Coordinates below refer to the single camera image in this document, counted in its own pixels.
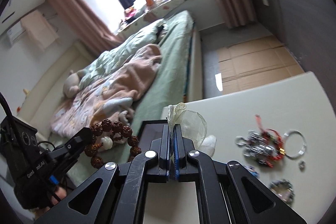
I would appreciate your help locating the silver bangle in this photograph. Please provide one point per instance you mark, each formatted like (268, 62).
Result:
(295, 144)

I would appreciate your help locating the plush toy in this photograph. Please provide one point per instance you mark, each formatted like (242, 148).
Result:
(71, 84)

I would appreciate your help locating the flattened cardboard on floor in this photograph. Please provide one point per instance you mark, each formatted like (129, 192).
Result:
(253, 64)

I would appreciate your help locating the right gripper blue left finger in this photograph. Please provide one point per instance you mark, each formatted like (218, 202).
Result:
(161, 145)

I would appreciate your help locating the light green quilt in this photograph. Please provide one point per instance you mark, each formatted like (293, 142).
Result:
(110, 61)

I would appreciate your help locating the patterned window seat cushion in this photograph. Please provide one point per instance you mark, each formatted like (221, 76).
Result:
(138, 19)

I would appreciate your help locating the orange item on sill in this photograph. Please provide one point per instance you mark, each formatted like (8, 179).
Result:
(150, 2)

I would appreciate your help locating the bed with green sheet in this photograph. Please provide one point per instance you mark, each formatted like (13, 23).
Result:
(174, 82)

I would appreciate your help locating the pink towel on rack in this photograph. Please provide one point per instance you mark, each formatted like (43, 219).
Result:
(39, 30)

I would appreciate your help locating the pink fleece blanket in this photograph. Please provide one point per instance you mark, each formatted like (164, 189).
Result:
(106, 98)

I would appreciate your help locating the person's hand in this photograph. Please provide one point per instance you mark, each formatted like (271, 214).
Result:
(59, 194)

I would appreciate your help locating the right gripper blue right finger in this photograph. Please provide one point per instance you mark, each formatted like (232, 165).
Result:
(183, 170)

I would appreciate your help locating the pink left curtain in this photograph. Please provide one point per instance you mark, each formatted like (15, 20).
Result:
(85, 23)

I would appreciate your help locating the white organza pouch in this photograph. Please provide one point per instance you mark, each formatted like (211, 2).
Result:
(193, 127)

